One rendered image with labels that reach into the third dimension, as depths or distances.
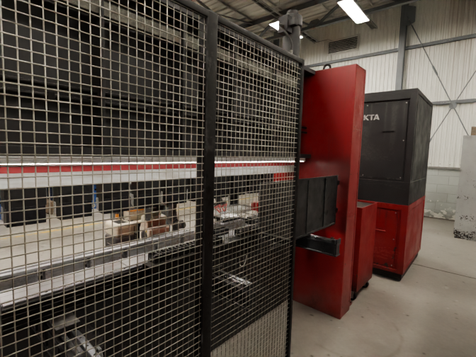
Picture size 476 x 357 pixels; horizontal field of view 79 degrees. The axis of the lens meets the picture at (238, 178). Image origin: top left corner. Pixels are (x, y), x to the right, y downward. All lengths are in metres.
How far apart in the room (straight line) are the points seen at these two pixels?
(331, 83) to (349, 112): 0.33
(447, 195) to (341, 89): 6.25
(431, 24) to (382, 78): 1.56
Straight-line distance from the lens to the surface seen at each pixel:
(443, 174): 8.66
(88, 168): 1.60
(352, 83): 2.78
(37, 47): 1.54
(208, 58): 1.08
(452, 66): 8.91
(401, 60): 8.94
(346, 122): 2.74
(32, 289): 1.39
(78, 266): 1.70
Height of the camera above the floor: 1.52
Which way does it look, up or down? 5 degrees down
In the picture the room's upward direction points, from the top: 2 degrees clockwise
